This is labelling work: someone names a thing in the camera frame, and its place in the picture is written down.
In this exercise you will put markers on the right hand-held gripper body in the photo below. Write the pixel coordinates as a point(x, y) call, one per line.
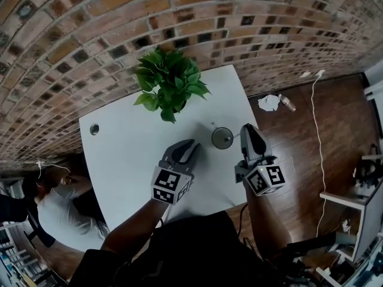
point(263, 179)

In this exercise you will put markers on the person's right forearm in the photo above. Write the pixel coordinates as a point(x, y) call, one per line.
point(263, 220)

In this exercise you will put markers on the white wall outlet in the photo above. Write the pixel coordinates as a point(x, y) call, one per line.
point(320, 72)
point(305, 75)

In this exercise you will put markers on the white side desk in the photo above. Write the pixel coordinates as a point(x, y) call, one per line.
point(344, 197)

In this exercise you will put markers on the person's black clothing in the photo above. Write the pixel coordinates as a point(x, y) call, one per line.
point(185, 250)

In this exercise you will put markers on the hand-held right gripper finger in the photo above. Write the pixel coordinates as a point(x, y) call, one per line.
point(246, 142)
point(261, 145)

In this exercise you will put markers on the green potted plant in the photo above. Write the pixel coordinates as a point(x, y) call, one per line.
point(170, 79)

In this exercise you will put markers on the clear drinking glass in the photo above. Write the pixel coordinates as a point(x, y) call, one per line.
point(220, 137)

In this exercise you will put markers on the black office chair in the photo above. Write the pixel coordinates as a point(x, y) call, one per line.
point(39, 226)
point(314, 244)

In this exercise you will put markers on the crumpled white paper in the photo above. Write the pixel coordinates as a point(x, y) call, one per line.
point(269, 103)

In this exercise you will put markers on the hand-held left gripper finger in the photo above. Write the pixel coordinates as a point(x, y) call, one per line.
point(172, 151)
point(196, 157)

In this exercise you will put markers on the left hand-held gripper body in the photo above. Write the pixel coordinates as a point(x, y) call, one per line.
point(167, 184)

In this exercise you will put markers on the white shelf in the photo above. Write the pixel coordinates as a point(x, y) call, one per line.
point(15, 256)

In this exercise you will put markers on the plastic bottle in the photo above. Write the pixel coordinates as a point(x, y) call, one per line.
point(288, 102)

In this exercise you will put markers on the person's left forearm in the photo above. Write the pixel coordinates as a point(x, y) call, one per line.
point(131, 223)

